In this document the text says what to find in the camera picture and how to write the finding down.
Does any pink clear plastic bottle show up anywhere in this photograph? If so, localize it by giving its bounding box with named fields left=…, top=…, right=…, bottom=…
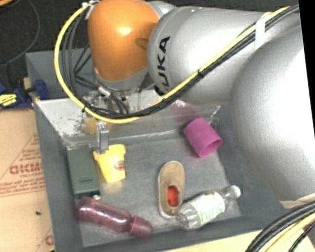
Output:
left=72, top=188, right=154, bottom=247

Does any dark green flat block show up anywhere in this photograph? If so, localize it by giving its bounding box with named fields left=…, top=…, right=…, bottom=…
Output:
left=66, top=146, right=102, bottom=198

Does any grey metal bin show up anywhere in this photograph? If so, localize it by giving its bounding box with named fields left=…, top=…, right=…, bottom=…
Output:
left=24, top=23, right=293, bottom=252

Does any magenta plastic cup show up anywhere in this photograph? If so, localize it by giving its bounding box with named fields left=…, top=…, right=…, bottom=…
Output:
left=182, top=115, right=226, bottom=161

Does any tan shoe orange inside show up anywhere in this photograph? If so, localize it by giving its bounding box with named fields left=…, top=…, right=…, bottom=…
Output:
left=153, top=159, right=191, bottom=221

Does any yellow plastic cup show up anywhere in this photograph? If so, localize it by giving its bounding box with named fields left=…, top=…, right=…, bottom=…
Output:
left=91, top=143, right=131, bottom=185

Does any brown cardboard board red print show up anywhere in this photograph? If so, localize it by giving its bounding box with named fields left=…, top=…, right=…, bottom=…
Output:
left=0, top=98, right=55, bottom=252

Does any clear plastic bottle green label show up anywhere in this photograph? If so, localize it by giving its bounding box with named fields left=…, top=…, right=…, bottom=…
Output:
left=173, top=184, right=246, bottom=232

